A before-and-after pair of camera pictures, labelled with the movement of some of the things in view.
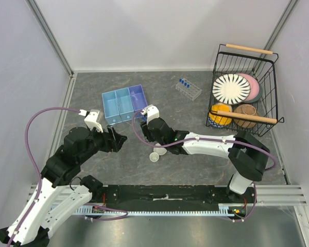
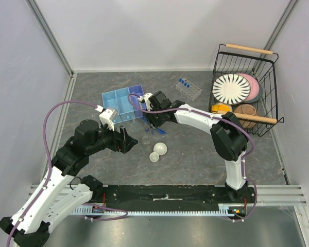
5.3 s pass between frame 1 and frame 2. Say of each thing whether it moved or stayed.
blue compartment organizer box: stayed
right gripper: moved
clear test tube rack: stayed
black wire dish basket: stayed
